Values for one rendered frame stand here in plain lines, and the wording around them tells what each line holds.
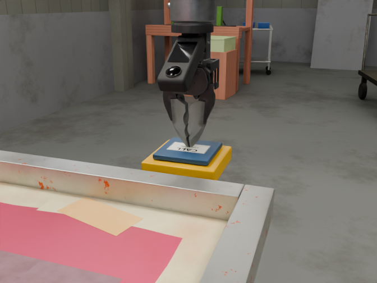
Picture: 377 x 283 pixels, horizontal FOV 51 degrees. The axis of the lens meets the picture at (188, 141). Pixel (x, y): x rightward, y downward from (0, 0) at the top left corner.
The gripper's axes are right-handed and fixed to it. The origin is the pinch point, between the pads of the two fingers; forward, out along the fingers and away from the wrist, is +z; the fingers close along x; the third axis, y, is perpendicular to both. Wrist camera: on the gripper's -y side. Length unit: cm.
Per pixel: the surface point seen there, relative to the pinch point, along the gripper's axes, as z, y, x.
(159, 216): 2.0, -22.8, -3.8
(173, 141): 1.2, 2.2, 3.7
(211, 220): 2.1, -21.8, -10.3
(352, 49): 60, 764, -70
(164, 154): 1.2, -4.4, 2.9
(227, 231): -1.4, -29.0, -13.9
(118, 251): 2.0, -31.1, -2.5
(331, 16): 1, 779, -25
